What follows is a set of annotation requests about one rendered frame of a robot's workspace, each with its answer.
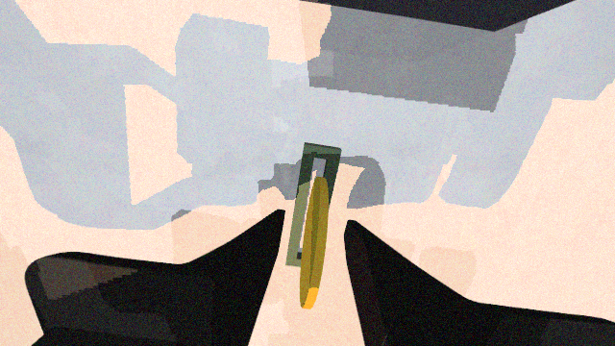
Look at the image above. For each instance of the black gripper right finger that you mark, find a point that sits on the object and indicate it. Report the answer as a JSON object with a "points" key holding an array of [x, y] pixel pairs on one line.
{"points": [[400, 304]]}

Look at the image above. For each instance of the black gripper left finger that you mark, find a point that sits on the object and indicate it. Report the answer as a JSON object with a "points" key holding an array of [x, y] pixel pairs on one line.
{"points": [[213, 300]]}

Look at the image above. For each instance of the gold coin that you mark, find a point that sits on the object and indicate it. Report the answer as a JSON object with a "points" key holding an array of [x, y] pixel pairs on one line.
{"points": [[314, 243]]}

